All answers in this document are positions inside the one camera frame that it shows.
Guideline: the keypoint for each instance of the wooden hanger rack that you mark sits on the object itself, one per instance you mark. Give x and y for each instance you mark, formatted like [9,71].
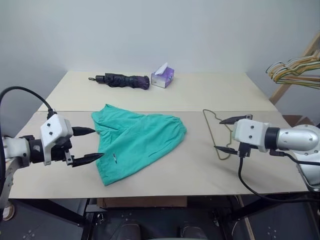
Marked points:
[280,92]

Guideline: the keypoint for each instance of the flat brown cardboard sheet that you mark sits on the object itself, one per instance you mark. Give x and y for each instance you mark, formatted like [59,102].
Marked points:
[142,202]

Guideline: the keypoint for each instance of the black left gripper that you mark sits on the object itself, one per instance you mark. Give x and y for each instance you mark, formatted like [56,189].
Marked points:
[60,151]

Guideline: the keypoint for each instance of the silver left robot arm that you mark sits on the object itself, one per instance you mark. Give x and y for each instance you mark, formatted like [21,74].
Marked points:
[15,150]

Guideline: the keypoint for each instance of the folded black purple umbrella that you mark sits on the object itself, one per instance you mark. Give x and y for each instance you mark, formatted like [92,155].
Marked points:
[122,81]

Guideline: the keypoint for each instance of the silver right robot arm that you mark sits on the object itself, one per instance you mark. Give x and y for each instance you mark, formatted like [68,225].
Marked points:
[297,137]

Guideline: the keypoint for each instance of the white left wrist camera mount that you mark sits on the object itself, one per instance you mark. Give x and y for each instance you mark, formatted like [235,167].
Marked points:
[53,127]

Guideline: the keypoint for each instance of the purple tissue box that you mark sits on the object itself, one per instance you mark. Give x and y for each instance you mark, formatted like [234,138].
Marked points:
[163,78]

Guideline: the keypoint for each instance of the white tissue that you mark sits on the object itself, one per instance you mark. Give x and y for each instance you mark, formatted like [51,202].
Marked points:
[161,68]

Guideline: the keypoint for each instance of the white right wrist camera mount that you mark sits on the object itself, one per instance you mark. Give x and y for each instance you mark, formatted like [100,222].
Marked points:
[250,132]

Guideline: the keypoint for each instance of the black table frame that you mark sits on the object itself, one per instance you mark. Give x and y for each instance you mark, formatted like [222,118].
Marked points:
[60,212]

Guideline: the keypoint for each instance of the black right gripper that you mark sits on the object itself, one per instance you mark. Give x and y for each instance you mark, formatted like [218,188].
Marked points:
[245,150]

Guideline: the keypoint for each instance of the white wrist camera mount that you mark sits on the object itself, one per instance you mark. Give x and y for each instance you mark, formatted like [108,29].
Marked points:
[53,127]
[250,132]

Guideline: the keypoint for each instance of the white tape roll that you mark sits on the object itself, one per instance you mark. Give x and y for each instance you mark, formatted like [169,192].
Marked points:
[6,216]

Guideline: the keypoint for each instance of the green shorts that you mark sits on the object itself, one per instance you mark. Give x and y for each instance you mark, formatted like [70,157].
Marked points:
[135,142]

